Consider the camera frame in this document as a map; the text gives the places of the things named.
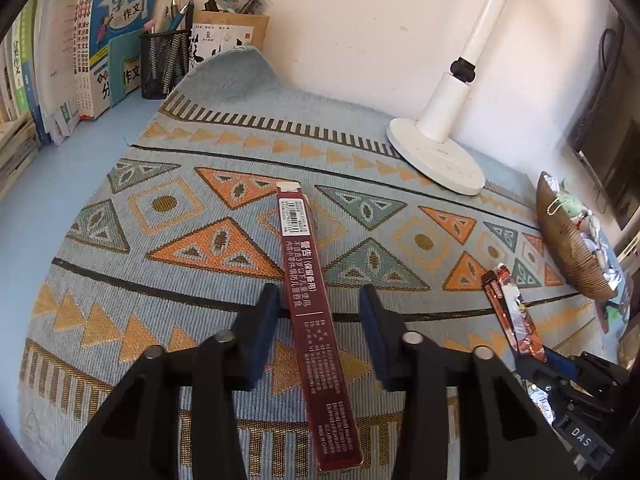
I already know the row of standing books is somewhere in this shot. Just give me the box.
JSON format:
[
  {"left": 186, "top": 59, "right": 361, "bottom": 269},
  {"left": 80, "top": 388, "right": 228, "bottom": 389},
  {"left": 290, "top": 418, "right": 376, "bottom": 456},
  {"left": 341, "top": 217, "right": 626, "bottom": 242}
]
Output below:
[{"left": 0, "top": 0, "right": 101, "bottom": 148}]

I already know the blue patterned woven mat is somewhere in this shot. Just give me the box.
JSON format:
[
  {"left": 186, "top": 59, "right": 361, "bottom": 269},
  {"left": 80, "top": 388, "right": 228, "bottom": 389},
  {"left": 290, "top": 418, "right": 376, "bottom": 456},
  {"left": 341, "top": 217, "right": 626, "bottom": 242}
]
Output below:
[{"left": 19, "top": 45, "right": 623, "bottom": 480}]

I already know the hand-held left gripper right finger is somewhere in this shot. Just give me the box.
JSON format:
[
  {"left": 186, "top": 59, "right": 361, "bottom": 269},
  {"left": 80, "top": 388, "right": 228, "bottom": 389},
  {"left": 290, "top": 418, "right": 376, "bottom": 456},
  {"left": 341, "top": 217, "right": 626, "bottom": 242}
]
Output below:
[{"left": 359, "top": 283, "right": 581, "bottom": 480}]

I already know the dark monitor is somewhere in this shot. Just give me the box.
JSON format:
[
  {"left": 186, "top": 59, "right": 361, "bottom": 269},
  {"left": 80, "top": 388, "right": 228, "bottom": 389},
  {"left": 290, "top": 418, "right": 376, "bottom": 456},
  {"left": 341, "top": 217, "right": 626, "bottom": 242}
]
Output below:
[{"left": 570, "top": 15, "right": 640, "bottom": 231}]

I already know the bunch of coloured pens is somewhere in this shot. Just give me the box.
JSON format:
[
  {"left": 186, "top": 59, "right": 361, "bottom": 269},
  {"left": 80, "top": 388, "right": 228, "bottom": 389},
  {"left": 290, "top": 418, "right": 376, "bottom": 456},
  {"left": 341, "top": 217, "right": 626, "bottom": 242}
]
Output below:
[{"left": 144, "top": 0, "right": 197, "bottom": 36}]

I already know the blue cover workbook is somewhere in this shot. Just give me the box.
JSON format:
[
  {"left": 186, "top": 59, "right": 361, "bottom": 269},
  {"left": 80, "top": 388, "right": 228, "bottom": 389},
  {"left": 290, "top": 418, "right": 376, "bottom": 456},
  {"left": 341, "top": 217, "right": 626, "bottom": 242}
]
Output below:
[{"left": 91, "top": 0, "right": 167, "bottom": 116}]

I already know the white cat plush red bow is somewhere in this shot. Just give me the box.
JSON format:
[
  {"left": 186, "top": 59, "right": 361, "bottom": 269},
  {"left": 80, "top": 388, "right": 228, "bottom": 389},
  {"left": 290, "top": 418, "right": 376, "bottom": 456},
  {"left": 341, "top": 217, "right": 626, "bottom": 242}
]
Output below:
[{"left": 575, "top": 215, "right": 608, "bottom": 261}]

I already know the stack of flat books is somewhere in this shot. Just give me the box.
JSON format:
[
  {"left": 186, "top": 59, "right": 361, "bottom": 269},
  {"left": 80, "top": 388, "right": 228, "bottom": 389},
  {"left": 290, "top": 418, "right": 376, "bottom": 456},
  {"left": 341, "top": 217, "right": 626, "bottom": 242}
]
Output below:
[{"left": 0, "top": 110, "right": 42, "bottom": 201}]

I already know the bunch of dark pens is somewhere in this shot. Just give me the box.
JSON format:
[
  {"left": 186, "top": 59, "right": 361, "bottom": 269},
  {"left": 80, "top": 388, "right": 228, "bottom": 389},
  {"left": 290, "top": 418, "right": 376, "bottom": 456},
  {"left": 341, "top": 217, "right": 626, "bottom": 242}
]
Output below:
[{"left": 202, "top": 0, "right": 268, "bottom": 16}]

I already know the black mesh pen holder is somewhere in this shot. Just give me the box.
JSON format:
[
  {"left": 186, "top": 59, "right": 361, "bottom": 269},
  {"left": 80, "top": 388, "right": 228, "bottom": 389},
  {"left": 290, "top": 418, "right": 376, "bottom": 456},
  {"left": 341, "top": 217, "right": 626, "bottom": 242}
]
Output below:
[{"left": 138, "top": 29, "right": 193, "bottom": 101}]

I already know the teal workbook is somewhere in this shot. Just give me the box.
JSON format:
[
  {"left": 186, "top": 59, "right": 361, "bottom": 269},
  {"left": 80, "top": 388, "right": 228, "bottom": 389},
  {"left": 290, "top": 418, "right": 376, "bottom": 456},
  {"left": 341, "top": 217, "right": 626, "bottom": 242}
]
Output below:
[{"left": 107, "top": 32, "right": 147, "bottom": 108}]

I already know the gold ribbed bowl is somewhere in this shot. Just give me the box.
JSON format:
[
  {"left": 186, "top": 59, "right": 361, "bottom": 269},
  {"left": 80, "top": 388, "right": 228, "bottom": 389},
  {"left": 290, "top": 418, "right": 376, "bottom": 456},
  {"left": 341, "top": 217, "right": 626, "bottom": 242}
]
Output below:
[{"left": 536, "top": 170, "right": 622, "bottom": 302}]

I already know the black cable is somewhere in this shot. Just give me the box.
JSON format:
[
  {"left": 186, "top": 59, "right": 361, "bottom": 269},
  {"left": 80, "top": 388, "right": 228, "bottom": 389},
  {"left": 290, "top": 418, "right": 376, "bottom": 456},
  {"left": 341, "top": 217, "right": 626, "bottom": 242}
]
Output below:
[{"left": 597, "top": 27, "right": 623, "bottom": 91}]

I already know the cardboard pen box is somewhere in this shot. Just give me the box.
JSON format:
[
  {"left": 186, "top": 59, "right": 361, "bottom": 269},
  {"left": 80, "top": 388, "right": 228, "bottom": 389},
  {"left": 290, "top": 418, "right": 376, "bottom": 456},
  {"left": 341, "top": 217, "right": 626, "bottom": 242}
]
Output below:
[{"left": 189, "top": 8, "right": 269, "bottom": 71}]

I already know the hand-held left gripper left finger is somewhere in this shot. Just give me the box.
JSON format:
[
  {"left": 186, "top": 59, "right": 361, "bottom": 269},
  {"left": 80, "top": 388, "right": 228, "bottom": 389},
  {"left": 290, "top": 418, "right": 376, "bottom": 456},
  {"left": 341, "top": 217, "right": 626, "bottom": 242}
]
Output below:
[{"left": 55, "top": 282, "right": 282, "bottom": 480}]

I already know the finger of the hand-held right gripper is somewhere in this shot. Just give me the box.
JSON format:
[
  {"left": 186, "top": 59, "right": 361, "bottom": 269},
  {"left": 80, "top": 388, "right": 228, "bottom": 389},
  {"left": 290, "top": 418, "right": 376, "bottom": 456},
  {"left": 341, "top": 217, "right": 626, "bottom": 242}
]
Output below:
[
  {"left": 542, "top": 347, "right": 583, "bottom": 386},
  {"left": 512, "top": 357, "right": 551, "bottom": 395}
]

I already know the long dark red box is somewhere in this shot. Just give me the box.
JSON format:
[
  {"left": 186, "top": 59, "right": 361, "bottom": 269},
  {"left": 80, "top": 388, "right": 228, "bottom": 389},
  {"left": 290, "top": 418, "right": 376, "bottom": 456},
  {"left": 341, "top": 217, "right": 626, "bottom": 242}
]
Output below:
[
  {"left": 481, "top": 264, "right": 548, "bottom": 362},
  {"left": 276, "top": 180, "right": 364, "bottom": 472}
]

